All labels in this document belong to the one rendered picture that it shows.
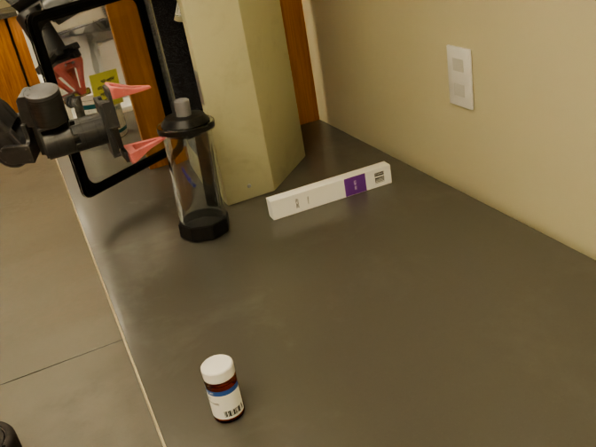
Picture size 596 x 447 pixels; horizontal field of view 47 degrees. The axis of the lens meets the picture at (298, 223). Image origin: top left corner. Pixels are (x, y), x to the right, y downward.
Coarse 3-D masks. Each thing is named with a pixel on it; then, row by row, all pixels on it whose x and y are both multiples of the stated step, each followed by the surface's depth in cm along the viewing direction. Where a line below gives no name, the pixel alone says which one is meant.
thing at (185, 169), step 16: (160, 128) 126; (192, 128) 123; (176, 144) 125; (192, 144) 125; (208, 144) 127; (176, 160) 126; (192, 160) 126; (208, 160) 128; (176, 176) 128; (192, 176) 127; (208, 176) 128; (176, 192) 130; (192, 192) 128; (208, 192) 129; (192, 208) 130; (208, 208) 130; (224, 208) 135; (192, 224) 131; (208, 224) 132
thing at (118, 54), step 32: (128, 0) 151; (64, 32) 139; (96, 32) 145; (128, 32) 152; (64, 64) 140; (96, 64) 146; (128, 64) 153; (64, 96) 141; (96, 96) 147; (128, 96) 154; (160, 96) 162; (128, 128) 156; (96, 160) 150
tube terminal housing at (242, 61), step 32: (192, 0) 128; (224, 0) 131; (256, 0) 139; (192, 32) 131; (224, 32) 133; (256, 32) 140; (192, 64) 135; (224, 64) 135; (256, 64) 140; (288, 64) 155; (224, 96) 138; (256, 96) 140; (288, 96) 155; (224, 128) 140; (256, 128) 143; (288, 128) 156; (224, 160) 142; (256, 160) 145; (288, 160) 156; (224, 192) 146; (256, 192) 148
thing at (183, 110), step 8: (176, 104) 125; (184, 104) 125; (176, 112) 125; (184, 112) 125; (192, 112) 128; (200, 112) 127; (168, 120) 125; (176, 120) 124; (184, 120) 124; (192, 120) 124; (200, 120) 125; (208, 120) 126; (168, 128) 124; (176, 128) 123; (184, 128) 123
